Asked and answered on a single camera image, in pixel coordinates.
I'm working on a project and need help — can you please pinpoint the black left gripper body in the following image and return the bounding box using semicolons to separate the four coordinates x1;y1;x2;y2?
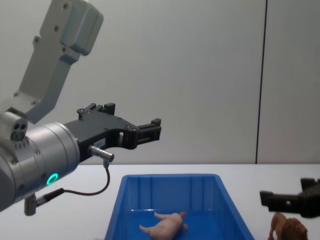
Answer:
63;112;138;164

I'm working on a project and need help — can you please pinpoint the brown toy lion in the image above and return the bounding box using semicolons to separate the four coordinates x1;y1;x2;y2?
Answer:
267;212;309;240

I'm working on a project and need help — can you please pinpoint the blue plastic bin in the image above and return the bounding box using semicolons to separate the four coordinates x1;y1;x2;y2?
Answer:
103;173;256;240

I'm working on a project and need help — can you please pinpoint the pink toy pig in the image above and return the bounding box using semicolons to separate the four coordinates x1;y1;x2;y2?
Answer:
138;211;189;237

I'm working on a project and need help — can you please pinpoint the thin dark gripper cable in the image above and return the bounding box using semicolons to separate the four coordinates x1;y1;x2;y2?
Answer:
24;144;116;216

